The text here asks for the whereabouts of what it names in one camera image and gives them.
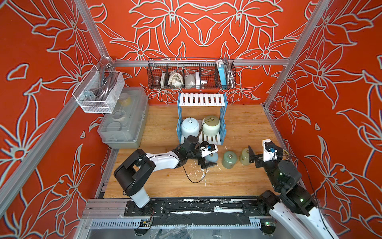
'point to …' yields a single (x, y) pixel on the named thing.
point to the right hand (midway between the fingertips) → (257, 143)
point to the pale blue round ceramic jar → (190, 126)
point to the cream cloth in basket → (175, 79)
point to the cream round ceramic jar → (211, 125)
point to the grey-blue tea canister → (212, 157)
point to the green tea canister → (229, 159)
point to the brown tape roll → (286, 156)
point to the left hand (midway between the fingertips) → (214, 153)
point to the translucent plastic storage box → (125, 128)
